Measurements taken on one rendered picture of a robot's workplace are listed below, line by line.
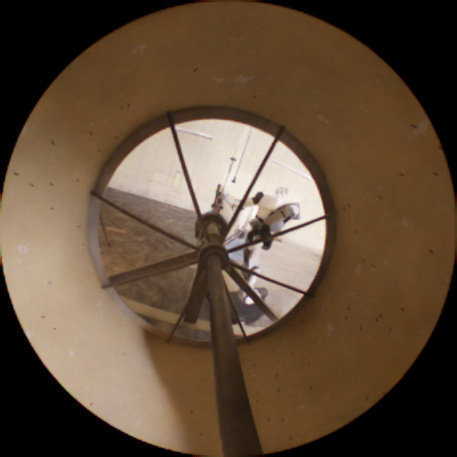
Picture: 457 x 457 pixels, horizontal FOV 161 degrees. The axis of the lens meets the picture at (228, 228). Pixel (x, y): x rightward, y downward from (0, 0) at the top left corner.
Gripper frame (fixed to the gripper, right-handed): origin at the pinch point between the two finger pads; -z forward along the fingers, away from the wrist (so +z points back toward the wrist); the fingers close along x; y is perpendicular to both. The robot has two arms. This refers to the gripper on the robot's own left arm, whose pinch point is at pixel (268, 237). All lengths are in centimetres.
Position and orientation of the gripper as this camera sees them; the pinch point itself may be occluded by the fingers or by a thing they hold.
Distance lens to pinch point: 85.8
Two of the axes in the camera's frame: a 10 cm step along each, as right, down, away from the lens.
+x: 2.9, 9.3, 2.4
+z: -1.2, -2.1, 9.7
